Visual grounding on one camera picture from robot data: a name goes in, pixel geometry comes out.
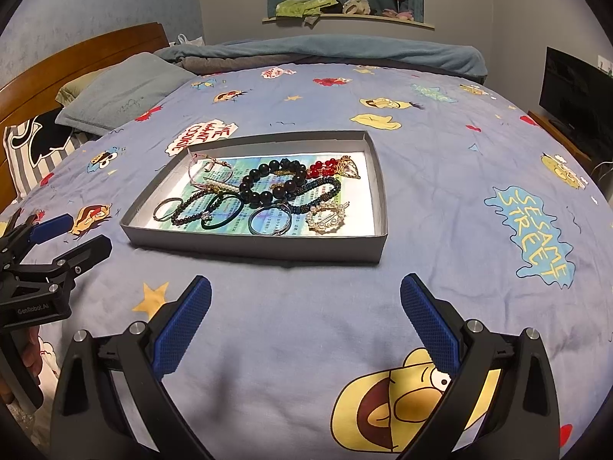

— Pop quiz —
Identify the wooden television stand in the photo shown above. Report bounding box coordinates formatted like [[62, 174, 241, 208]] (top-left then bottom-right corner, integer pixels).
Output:
[[527, 110, 595, 164]]

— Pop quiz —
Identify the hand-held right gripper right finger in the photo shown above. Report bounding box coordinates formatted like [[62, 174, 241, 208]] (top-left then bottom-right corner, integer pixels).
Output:
[[397, 273, 562, 460]]

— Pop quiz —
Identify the large dark bead bracelet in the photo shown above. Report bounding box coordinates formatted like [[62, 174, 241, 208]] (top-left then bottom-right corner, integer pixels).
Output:
[[238, 158, 308, 209]]

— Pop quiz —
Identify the wooden headboard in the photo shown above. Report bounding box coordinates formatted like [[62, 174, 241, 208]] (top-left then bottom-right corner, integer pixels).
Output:
[[0, 23, 169, 202]]

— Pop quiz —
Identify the grey-brown blanket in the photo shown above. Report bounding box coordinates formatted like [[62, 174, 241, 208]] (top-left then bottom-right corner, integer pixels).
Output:
[[177, 55, 288, 76]]

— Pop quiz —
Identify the green pillow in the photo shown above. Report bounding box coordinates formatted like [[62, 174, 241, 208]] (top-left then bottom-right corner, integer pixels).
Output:
[[56, 69, 103, 106]]

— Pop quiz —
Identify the green cloth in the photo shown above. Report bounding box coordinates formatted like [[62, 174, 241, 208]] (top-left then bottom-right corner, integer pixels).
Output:
[[275, 0, 338, 19]]

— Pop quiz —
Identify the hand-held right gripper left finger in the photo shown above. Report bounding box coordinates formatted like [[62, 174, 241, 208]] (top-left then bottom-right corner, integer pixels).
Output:
[[50, 275, 212, 460]]

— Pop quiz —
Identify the cartoon printed blue bedsheet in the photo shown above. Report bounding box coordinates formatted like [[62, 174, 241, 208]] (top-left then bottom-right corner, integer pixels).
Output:
[[0, 60, 613, 460]]

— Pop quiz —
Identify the large silver hoop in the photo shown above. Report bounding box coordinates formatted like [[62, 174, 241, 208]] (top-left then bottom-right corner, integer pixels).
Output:
[[248, 205, 293, 237]]

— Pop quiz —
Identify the striped pillow with black print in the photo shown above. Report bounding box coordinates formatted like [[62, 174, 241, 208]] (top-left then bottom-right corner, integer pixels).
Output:
[[2, 114, 92, 199]]

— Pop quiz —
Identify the grey cardboard box tray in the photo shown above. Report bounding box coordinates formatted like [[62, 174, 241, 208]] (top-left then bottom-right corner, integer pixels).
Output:
[[119, 129, 388, 264]]

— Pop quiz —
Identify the gold tassel red bead ornament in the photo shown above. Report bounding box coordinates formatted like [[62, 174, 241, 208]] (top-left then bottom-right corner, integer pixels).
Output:
[[270, 154, 361, 187]]

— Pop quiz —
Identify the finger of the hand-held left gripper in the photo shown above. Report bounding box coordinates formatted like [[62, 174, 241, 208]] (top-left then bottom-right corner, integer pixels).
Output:
[[0, 215, 74, 272], [10, 235, 114, 294]]

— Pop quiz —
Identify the round pearl hair clip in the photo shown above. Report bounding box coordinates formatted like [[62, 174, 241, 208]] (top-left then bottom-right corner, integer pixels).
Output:
[[305, 201, 349, 235]]

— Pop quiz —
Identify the blue small bead bracelet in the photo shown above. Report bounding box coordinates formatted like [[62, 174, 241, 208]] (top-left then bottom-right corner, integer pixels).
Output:
[[273, 176, 344, 214]]

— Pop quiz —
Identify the pink string bracelet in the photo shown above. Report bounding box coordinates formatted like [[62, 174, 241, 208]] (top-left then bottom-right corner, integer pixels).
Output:
[[188, 153, 235, 187]]

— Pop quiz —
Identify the small silver hoop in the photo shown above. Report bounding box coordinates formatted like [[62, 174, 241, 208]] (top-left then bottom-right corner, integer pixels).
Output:
[[153, 198, 184, 223]]

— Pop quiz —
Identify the grey pillow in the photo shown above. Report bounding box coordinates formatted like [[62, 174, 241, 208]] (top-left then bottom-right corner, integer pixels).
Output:
[[55, 53, 196, 136]]

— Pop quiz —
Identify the window sill shelf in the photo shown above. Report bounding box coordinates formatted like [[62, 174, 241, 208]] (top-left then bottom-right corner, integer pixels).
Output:
[[262, 13, 436, 30]]

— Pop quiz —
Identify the person's left hand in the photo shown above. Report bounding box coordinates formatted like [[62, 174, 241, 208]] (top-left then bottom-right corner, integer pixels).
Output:
[[21, 326, 43, 379]]

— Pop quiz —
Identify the black hair tie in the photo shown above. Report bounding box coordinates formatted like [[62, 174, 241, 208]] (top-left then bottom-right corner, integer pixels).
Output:
[[200, 193, 245, 231]]

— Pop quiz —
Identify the blue-grey blanket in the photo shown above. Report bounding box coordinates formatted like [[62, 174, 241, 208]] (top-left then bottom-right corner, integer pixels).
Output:
[[153, 34, 488, 82]]

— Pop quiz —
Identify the black television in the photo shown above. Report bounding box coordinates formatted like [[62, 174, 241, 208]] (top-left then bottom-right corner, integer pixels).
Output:
[[539, 47, 613, 154]]

